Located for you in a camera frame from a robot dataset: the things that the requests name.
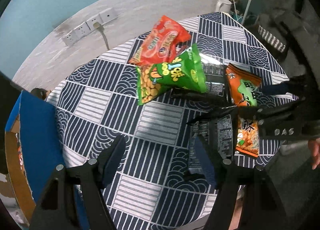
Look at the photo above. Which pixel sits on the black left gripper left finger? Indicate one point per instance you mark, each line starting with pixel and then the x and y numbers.
pixel 71 190

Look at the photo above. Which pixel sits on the orange black squid snack bag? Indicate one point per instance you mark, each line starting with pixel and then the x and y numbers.
pixel 19 149

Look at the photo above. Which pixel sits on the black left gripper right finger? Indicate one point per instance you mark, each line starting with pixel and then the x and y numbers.
pixel 262 207

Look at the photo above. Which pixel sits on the white cup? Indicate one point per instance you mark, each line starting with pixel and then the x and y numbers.
pixel 223 6

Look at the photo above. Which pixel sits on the blue cardboard box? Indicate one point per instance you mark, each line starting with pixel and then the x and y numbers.
pixel 34 120

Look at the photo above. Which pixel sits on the red orange snack bag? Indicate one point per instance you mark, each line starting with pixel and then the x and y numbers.
pixel 160 44

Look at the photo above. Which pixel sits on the right hand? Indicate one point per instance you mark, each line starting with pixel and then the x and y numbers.
pixel 313 146

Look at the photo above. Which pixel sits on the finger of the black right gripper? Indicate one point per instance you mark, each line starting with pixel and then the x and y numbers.
pixel 236 112
pixel 211 98

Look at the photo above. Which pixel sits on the green peanut snack bag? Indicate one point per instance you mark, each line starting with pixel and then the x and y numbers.
pixel 184 71

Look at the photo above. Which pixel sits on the navy white patterned tablecloth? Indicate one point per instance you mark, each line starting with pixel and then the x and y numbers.
pixel 98 101

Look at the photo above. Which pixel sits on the white wall socket strip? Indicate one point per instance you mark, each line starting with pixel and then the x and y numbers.
pixel 90 25

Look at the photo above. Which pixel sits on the orange green snack bag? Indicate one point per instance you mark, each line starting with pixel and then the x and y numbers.
pixel 243 88

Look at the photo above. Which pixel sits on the striped knit garment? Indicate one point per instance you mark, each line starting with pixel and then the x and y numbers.
pixel 271 39

